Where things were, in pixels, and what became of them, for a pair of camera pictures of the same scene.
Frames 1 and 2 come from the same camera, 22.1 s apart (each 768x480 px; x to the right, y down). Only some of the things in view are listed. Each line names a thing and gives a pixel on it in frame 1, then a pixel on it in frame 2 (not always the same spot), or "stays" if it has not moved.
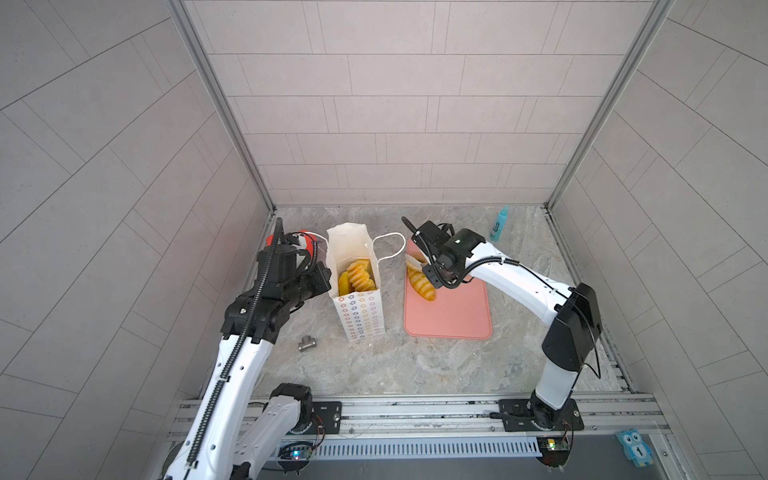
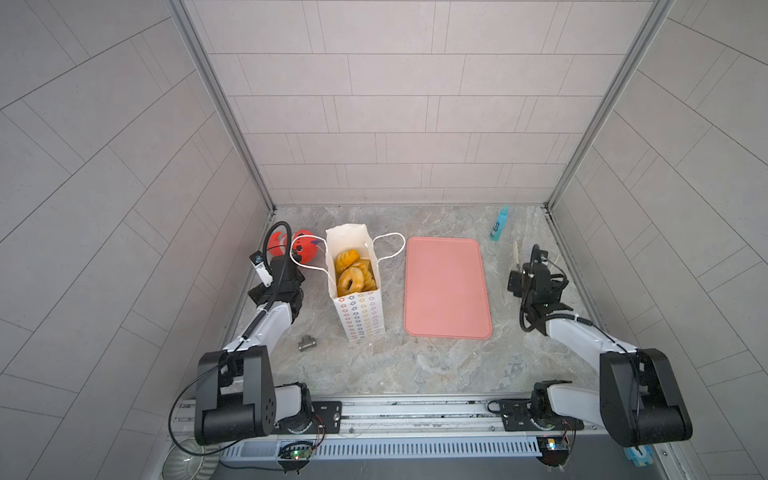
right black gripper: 435,281 -> 518,283
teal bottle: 499,224 stays
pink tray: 463,312 stays
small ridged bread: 420,282 -> 345,258
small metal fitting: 307,343 stays
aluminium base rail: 437,425 stays
